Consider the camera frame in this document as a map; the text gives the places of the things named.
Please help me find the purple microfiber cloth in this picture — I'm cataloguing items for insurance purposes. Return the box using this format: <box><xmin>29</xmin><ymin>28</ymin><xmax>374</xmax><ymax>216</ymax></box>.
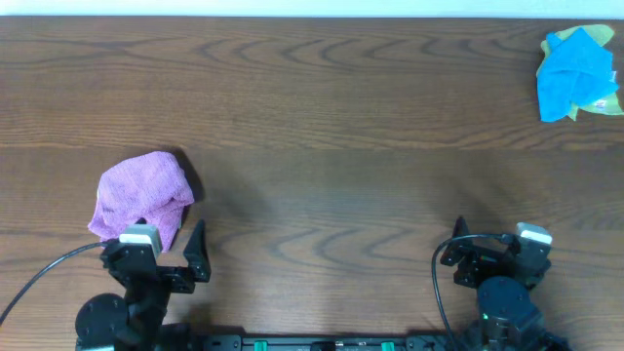
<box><xmin>88</xmin><ymin>151</ymin><xmax>195</xmax><ymax>252</ymax></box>

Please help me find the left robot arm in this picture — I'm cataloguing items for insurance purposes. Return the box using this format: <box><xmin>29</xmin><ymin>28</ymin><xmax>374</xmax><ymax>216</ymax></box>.
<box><xmin>75</xmin><ymin>219</ymin><xmax>212</xmax><ymax>351</ymax></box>

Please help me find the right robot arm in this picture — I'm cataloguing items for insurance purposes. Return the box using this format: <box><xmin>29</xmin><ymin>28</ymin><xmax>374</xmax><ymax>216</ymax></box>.
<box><xmin>431</xmin><ymin>216</ymin><xmax>571</xmax><ymax>351</ymax></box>

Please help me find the yellow-green microfiber cloth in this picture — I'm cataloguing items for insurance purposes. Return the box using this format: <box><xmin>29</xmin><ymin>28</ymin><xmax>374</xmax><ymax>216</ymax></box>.
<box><xmin>535</xmin><ymin>23</ymin><xmax>624</xmax><ymax>122</ymax></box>

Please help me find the blue microfiber cloth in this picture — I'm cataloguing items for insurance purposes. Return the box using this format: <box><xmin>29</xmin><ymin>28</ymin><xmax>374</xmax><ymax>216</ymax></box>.
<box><xmin>536</xmin><ymin>26</ymin><xmax>620</xmax><ymax>123</ymax></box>

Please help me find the right black camera cable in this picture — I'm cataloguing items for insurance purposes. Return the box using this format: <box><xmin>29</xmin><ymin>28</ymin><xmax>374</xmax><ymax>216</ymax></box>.
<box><xmin>430</xmin><ymin>233</ymin><xmax>516</xmax><ymax>351</ymax></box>

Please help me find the black camera cable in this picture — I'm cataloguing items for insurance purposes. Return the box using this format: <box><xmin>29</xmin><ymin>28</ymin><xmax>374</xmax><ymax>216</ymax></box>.
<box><xmin>430</xmin><ymin>233</ymin><xmax>516</xmax><ymax>351</ymax></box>
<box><xmin>0</xmin><ymin>239</ymin><xmax>111</xmax><ymax>327</ymax></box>

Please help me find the left black camera cable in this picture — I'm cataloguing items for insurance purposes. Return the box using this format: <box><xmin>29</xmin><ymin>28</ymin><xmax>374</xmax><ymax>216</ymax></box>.
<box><xmin>0</xmin><ymin>239</ymin><xmax>111</xmax><ymax>327</ymax></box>

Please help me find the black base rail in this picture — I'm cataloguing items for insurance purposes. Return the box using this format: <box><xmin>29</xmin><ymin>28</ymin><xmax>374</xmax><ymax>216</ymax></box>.
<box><xmin>181</xmin><ymin>329</ymin><xmax>468</xmax><ymax>351</ymax></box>

